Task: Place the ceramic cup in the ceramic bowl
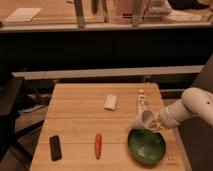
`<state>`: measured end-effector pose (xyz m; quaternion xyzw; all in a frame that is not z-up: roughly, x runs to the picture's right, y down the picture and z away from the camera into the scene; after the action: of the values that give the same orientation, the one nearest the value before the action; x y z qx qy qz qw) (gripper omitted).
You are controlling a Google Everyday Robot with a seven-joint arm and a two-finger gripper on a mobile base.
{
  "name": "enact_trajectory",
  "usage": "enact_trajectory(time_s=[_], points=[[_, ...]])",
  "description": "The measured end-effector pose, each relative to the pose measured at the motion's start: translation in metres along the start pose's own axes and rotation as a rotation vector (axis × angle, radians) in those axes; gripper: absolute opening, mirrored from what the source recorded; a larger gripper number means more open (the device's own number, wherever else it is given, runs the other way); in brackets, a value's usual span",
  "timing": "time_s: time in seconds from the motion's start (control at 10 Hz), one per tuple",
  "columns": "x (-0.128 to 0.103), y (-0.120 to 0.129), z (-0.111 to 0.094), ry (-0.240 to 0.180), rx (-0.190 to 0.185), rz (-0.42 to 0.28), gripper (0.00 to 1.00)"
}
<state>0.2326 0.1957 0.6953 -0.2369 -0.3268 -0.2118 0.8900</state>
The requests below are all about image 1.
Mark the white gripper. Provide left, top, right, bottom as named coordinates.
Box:
left=150, top=100, right=191, bottom=133

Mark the white ceramic cup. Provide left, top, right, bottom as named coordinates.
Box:
left=131, top=109, right=154, bottom=130

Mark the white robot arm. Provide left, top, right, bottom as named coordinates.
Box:
left=148, top=87, right=213, bottom=132

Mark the green ceramic bowl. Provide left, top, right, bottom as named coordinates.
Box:
left=127, top=129, right=166, bottom=166

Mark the white tube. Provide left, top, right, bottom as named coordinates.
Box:
left=137, top=89, right=147, bottom=114

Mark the orange carrot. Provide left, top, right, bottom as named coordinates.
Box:
left=94, top=133, right=102, bottom=159

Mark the black remote control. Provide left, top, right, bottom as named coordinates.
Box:
left=49, top=135, right=62, bottom=161

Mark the white paper sheet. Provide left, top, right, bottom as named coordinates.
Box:
left=5, top=8, right=41, bottom=22

